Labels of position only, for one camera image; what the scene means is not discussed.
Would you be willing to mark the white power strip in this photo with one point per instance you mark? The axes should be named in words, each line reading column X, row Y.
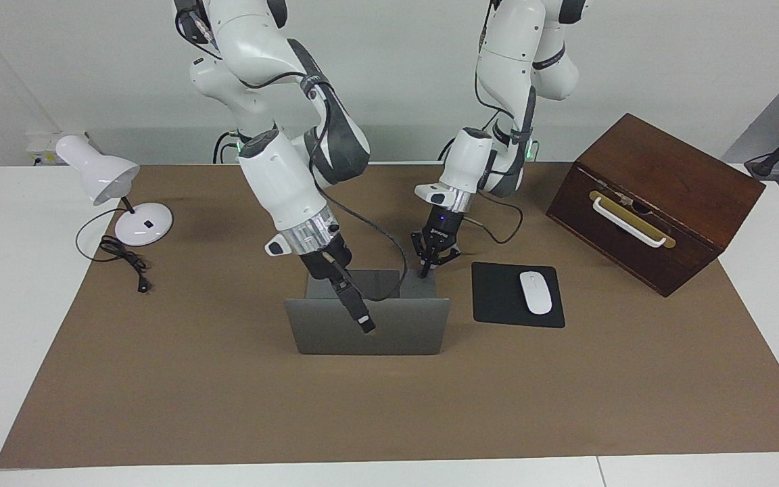
column 41, row 145

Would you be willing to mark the brown table mat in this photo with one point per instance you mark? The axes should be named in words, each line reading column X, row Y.
column 227, row 406

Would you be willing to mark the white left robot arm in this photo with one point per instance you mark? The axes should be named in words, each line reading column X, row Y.
column 518, row 40

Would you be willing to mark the dark wooden box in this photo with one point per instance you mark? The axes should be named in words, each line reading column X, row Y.
column 700, row 196

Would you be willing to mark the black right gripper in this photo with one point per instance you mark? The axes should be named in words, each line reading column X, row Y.
column 325, row 260

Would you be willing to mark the white computer mouse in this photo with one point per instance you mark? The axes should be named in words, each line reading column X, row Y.
column 535, row 292

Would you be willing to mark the black mouse pad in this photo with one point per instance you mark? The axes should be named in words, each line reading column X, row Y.
column 498, row 297

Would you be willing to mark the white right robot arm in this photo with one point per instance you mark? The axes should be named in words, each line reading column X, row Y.
column 281, row 182

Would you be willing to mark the white desk lamp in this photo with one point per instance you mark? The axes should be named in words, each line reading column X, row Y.
column 92, row 169

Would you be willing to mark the silver laptop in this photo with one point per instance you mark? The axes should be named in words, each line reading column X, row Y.
column 403, row 331

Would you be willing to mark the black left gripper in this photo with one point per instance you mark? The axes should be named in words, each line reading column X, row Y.
column 443, row 226

